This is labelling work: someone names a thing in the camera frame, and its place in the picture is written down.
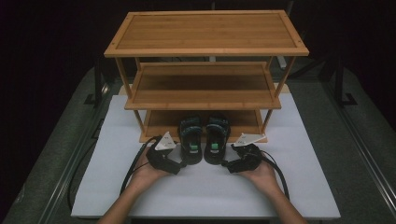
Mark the left hand-held gripper black cable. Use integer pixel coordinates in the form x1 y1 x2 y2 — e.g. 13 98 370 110
67 135 157 213

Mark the black green sandal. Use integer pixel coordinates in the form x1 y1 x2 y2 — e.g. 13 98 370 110
203 115 233 166
177 116 205 166

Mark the metal table rail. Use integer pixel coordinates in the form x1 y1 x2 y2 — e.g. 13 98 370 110
36 83 113 224
321 81 396 216

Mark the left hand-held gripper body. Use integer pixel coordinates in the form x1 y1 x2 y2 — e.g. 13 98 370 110
145 131 182 175

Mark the black metal stand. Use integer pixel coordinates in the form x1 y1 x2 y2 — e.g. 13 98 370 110
83 58 109 109
333 57 359 109

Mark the white table mat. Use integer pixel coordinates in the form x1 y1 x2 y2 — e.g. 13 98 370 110
70 92 341 219

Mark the person's right hand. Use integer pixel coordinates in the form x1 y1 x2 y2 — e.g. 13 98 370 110
238 160 280 194

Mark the hand-held gripper black cable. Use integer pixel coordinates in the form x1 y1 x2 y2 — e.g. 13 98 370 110
67 135 157 213
259 150 290 201

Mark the wooden three-tier shoe rack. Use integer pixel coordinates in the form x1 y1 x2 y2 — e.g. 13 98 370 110
103 8 310 144

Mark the right hand-held gripper black cable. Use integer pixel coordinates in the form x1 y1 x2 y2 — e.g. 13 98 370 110
259 150 290 201

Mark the person's left hand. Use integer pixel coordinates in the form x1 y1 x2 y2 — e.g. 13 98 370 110
128 151 170 193

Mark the tan wooden board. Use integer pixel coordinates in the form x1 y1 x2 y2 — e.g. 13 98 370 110
119 82 291 96

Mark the white stand leg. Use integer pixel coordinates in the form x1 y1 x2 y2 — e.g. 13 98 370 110
276 55 288 70

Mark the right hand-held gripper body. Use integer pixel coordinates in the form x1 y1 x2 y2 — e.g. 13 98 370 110
228 133 267 175

